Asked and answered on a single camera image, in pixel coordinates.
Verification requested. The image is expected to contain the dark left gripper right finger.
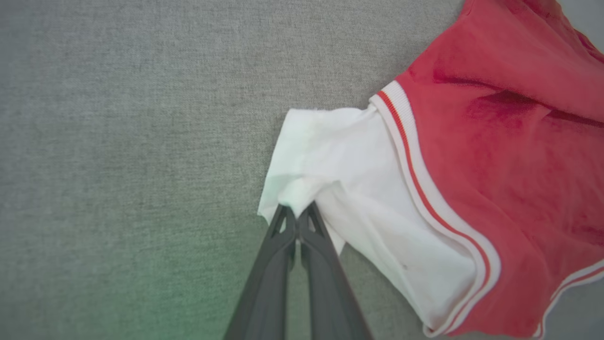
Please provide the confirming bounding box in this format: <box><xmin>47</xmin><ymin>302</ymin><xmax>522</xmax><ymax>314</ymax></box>
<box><xmin>297</xmin><ymin>201</ymin><xmax>373</xmax><ymax>340</ymax></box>

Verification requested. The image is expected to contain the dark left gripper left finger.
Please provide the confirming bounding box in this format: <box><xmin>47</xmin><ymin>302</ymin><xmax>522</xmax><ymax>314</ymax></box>
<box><xmin>224</xmin><ymin>204</ymin><xmax>298</xmax><ymax>340</ymax></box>

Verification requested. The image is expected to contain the grey fabric sofa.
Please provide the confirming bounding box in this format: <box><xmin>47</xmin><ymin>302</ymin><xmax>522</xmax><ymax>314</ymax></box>
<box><xmin>0</xmin><ymin>0</ymin><xmax>604</xmax><ymax>340</ymax></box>

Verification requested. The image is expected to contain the red white-trimmed garment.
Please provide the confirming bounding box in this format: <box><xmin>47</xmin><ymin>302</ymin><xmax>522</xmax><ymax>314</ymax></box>
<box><xmin>257</xmin><ymin>0</ymin><xmax>604</xmax><ymax>340</ymax></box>

